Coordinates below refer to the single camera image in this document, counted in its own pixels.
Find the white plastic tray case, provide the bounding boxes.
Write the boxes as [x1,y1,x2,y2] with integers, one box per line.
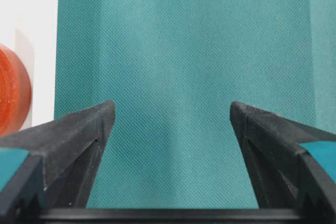
[1,0,58,130]

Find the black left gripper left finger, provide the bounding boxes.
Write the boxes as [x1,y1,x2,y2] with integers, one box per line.
[1,100,115,223]

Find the red tape roll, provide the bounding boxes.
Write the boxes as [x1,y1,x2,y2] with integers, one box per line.
[1,45,32,136]

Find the green table cloth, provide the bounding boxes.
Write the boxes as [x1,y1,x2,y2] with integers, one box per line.
[55,0,335,208]

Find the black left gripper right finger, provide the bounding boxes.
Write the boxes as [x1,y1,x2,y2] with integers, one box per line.
[229,101,335,223]

